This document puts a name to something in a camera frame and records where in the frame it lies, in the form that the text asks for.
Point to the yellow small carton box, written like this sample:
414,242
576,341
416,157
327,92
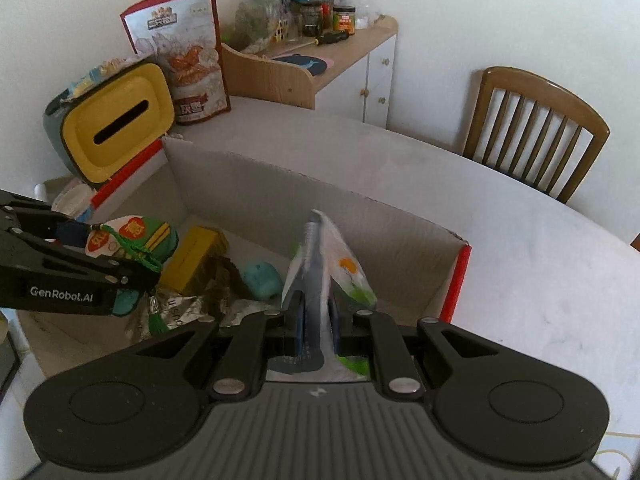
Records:
185,271

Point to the white blue tissue pack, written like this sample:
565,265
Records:
323,262

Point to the teal silicone cup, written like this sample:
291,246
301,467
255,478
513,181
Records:
262,280

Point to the yellow tissue box holder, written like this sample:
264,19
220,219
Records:
98,133

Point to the brown knotted rope toy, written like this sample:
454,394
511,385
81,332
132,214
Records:
228,285

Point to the red cardboard box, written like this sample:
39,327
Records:
262,209

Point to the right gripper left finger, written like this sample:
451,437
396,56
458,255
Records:
248,347

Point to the brown wooden chair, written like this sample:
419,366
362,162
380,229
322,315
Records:
534,131

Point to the green white embroidered pouch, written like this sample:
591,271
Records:
144,241

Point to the red white snack bag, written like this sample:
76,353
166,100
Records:
183,38

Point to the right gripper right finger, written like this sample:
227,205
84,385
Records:
375,336

